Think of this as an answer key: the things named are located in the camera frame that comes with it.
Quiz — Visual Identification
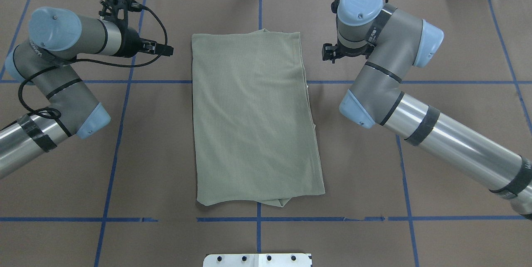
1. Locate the olive green long-sleeve shirt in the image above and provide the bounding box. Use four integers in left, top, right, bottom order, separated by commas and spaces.
191, 29, 325, 208

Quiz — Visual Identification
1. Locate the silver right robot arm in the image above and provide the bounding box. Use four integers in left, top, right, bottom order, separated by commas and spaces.
322, 0, 531, 219

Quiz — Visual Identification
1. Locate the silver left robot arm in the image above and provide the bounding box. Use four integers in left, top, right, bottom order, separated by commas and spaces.
0, 2, 174, 178

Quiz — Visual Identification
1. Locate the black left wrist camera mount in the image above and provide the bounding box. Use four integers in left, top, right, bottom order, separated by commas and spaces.
99, 0, 145, 27

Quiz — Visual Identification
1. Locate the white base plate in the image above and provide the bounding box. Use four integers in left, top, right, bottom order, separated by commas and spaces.
202, 252, 313, 267

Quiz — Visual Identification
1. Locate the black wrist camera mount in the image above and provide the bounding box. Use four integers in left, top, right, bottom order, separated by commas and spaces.
330, 0, 340, 14
99, 0, 145, 27

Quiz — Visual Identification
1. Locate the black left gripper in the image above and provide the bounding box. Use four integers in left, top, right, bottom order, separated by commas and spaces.
121, 28, 174, 58

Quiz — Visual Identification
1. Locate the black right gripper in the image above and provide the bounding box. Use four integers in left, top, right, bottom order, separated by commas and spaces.
322, 43, 374, 64

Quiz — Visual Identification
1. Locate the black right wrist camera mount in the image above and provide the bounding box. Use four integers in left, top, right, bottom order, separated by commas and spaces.
330, 0, 340, 14

